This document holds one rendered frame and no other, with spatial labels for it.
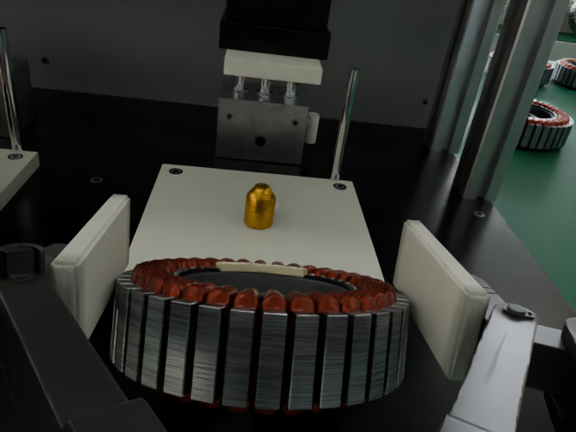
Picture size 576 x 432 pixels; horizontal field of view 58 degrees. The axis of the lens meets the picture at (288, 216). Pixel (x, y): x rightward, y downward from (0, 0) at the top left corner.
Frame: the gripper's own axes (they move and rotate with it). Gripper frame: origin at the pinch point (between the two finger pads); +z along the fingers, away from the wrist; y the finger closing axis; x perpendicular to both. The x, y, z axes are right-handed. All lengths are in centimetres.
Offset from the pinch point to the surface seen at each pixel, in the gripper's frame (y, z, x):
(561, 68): 54, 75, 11
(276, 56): 0.3, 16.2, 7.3
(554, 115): 37, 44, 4
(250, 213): -0.5, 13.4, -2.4
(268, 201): 0.6, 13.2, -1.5
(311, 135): 4.5, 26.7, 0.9
